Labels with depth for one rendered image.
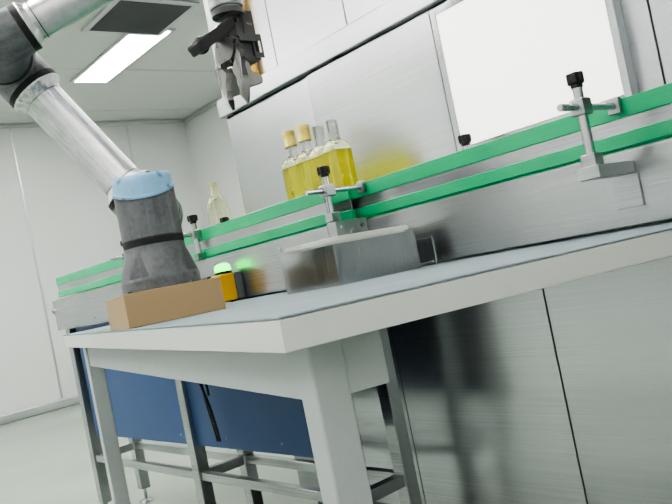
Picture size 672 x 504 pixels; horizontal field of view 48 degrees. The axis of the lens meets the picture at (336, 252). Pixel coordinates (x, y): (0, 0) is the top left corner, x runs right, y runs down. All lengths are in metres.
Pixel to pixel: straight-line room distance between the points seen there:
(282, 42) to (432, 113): 0.64
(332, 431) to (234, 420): 1.44
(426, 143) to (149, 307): 0.79
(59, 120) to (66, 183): 6.24
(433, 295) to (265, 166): 1.62
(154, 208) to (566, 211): 0.75
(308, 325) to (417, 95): 1.18
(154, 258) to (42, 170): 6.44
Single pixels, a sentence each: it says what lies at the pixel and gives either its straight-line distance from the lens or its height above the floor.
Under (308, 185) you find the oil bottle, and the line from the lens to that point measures 1.92.
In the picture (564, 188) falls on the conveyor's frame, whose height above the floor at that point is 0.84.
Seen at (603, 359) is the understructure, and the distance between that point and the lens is 1.66.
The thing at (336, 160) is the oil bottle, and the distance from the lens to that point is 1.83.
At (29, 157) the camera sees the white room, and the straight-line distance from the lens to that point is 7.84.
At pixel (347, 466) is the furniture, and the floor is 0.58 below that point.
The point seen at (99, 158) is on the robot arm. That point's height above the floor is 1.10.
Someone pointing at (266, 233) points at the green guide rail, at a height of 0.90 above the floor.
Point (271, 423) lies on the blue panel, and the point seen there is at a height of 0.41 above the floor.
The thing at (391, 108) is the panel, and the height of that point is 1.14.
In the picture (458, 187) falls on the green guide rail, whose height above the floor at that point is 0.89.
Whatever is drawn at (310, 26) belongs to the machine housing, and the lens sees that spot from 2.18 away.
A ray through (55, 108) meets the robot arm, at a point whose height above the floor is 1.22.
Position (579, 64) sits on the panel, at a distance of 1.59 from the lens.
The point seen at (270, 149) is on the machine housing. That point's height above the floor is 1.18.
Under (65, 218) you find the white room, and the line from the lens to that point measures 7.82.
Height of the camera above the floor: 0.78
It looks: 1 degrees up
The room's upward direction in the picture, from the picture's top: 11 degrees counter-clockwise
